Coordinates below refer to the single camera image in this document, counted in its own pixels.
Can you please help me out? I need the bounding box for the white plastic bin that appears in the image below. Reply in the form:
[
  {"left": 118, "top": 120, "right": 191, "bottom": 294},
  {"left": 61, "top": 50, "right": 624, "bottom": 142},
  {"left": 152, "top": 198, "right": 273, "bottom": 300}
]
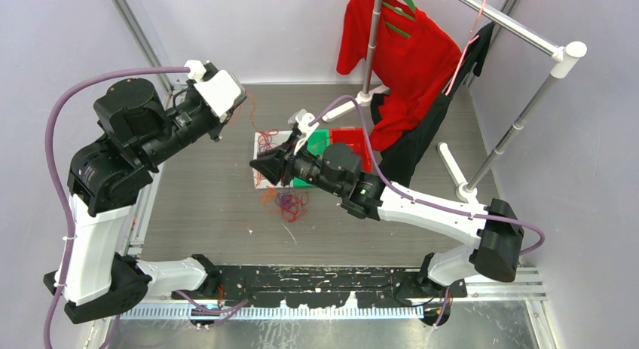
[{"left": 252, "top": 130, "right": 292, "bottom": 189}]

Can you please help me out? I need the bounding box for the black shirt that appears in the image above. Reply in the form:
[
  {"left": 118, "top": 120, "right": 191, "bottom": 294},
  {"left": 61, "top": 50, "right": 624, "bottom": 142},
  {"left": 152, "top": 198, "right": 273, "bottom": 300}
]
[{"left": 379, "top": 23, "right": 495, "bottom": 187}]

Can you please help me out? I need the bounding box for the red plastic bin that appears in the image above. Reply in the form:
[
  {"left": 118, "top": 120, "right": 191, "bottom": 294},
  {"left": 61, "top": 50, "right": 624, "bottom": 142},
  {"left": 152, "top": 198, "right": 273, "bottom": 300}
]
[{"left": 329, "top": 127, "right": 372, "bottom": 173}]

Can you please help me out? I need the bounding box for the orange cable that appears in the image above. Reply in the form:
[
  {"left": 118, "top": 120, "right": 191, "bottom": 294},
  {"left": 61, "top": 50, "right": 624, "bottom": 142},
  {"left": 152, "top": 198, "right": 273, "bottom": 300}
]
[{"left": 231, "top": 90, "right": 273, "bottom": 138}]

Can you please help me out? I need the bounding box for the green hanger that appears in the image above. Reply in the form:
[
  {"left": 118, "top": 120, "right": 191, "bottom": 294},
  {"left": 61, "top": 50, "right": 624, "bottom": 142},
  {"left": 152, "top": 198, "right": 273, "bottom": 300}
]
[{"left": 382, "top": 0, "right": 417, "bottom": 21}]

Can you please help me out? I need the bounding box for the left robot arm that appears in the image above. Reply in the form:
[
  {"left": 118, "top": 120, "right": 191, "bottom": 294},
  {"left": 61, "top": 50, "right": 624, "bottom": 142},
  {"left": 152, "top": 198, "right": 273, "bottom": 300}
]
[{"left": 63, "top": 78, "right": 222, "bottom": 324}]

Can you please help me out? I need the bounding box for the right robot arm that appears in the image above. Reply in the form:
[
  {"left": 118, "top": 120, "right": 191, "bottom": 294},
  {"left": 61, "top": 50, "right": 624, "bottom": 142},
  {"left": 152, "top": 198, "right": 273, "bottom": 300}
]
[{"left": 249, "top": 143, "right": 524, "bottom": 297}]

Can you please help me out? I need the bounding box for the white garment rack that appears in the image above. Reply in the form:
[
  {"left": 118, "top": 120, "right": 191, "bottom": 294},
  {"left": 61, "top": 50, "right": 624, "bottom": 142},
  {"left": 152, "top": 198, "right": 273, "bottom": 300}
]
[{"left": 320, "top": 0, "right": 588, "bottom": 208}]

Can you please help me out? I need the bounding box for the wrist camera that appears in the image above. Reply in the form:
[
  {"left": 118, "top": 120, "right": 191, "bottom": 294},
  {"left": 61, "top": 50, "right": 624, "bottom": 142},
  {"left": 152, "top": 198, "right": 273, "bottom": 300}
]
[
  {"left": 288, "top": 109, "right": 320, "bottom": 155},
  {"left": 194, "top": 69, "right": 247, "bottom": 122}
]

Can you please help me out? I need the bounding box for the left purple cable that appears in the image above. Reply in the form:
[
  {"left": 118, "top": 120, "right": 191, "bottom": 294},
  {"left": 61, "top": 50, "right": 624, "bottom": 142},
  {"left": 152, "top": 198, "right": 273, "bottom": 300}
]
[{"left": 42, "top": 60, "right": 208, "bottom": 349}]

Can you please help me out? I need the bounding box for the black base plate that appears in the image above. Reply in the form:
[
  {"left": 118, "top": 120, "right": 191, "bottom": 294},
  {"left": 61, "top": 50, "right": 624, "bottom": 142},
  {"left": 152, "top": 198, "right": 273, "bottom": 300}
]
[{"left": 170, "top": 265, "right": 468, "bottom": 325}]

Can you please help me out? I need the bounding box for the green plastic bin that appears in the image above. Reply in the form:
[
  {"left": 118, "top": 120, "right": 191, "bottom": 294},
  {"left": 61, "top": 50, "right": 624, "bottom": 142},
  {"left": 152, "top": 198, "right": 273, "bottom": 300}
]
[{"left": 292, "top": 129, "right": 330, "bottom": 188}]

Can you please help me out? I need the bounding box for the pink hanger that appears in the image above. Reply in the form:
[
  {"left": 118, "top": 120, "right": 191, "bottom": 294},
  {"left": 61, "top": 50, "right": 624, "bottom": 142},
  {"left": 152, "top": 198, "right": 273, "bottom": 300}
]
[{"left": 442, "top": 0, "right": 487, "bottom": 96}]

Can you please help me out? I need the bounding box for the red shirt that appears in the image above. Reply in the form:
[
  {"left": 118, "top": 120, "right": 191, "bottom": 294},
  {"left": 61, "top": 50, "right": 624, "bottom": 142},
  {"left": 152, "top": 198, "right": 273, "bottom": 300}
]
[{"left": 336, "top": 0, "right": 461, "bottom": 151}]

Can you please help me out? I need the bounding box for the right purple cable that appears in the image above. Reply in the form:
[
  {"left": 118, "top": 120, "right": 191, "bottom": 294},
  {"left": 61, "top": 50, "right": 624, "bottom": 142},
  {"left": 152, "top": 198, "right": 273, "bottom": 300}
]
[{"left": 309, "top": 94, "right": 546, "bottom": 257}]

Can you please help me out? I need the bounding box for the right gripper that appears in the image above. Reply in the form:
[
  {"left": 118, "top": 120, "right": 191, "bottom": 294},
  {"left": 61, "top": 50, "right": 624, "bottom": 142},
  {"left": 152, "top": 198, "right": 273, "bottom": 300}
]
[{"left": 250, "top": 132, "right": 344, "bottom": 197}]

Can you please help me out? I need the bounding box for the cable bundle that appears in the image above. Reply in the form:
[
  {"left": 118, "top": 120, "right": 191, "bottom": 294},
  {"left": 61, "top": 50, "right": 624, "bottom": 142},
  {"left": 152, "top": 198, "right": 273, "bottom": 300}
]
[{"left": 259, "top": 185, "right": 310, "bottom": 224}]

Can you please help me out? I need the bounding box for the red cable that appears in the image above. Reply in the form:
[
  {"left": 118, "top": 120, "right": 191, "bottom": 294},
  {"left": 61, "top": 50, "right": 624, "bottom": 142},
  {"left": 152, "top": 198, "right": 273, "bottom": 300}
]
[{"left": 255, "top": 129, "right": 280, "bottom": 155}]

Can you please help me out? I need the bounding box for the purple cable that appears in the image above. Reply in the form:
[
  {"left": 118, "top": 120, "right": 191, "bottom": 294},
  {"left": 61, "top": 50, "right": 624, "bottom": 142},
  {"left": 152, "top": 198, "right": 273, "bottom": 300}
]
[
  {"left": 42, "top": 60, "right": 208, "bottom": 349},
  {"left": 309, "top": 94, "right": 546, "bottom": 257}
]

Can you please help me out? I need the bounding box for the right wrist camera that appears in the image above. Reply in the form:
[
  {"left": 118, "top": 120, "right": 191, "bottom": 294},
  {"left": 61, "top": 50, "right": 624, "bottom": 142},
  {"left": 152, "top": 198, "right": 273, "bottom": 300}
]
[{"left": 288, "top": 109, "right": 320, "bottom": 155}]

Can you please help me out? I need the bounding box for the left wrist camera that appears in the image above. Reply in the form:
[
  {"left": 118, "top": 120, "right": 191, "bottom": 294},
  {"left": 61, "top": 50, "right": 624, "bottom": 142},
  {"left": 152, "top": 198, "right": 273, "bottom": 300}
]
[{"left": 194, "top": 69, "right": 247, "bottom": 122}]

